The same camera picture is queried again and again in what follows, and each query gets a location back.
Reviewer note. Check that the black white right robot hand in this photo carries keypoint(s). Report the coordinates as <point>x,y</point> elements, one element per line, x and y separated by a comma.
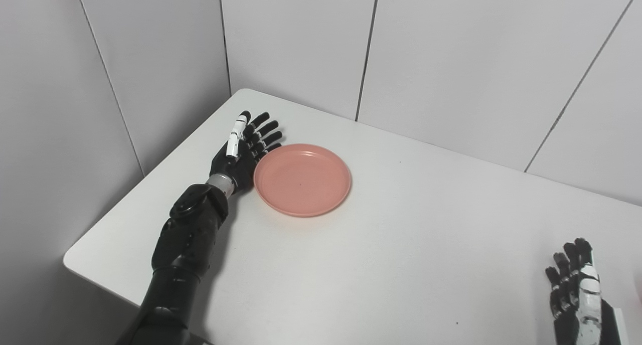
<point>567,325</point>

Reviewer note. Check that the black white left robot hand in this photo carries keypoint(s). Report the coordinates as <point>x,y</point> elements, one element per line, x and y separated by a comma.
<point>238,167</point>

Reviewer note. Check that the pink round plate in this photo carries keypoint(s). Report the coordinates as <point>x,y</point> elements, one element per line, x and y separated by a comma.
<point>301,180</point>

